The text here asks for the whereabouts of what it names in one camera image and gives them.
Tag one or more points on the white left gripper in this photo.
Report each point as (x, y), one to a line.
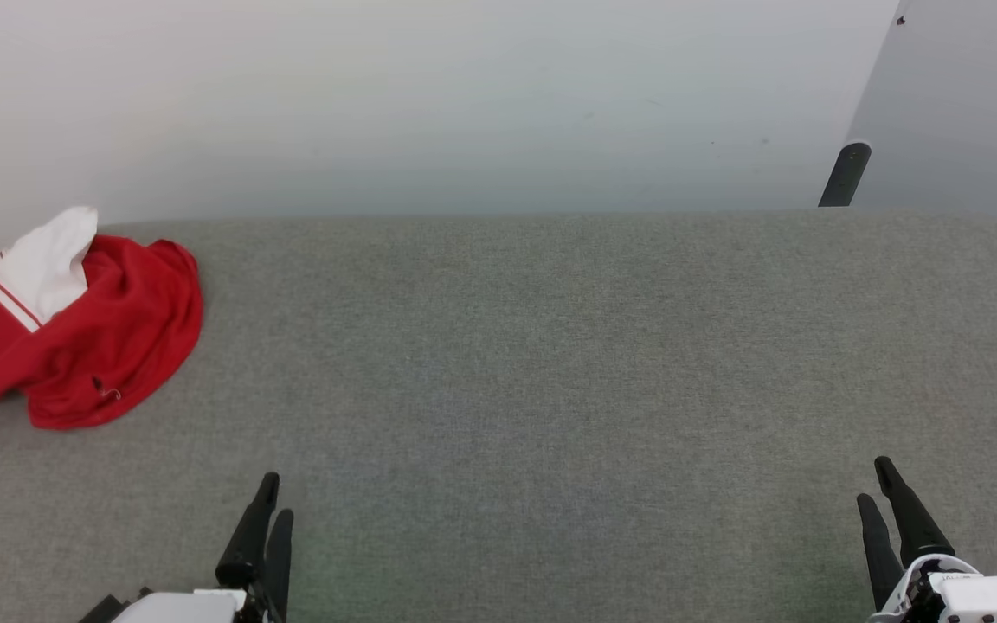
(187, 608)

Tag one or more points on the black slanted post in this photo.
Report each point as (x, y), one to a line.
(845, 173)

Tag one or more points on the red and white jersey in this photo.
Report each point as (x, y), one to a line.
(118, 329)

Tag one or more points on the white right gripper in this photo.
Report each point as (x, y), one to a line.
(983, 597)

